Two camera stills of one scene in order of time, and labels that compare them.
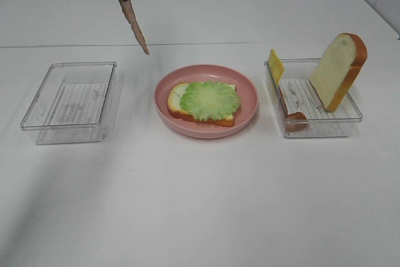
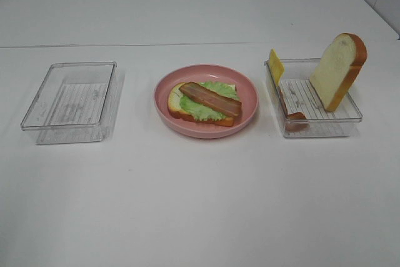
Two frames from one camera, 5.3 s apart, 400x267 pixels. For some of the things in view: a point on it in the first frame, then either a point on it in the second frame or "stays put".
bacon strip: (130, 14) → (224, 104)
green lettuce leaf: (209, 100) stays put
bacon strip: (295, 122) stays put
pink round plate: (245, 87) stays put
